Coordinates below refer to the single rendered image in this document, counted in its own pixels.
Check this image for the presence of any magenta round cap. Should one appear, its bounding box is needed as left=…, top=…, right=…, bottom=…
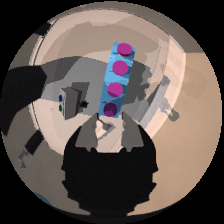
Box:
left=107, top=82, right=123, bottom=97
left=112, top=60, right=128, bottom=75
left=117, top=43, right=132, bottom=56

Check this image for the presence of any dark purple screw cap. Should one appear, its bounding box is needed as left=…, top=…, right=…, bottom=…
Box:
left=103, top=103, right=117, bottom=117

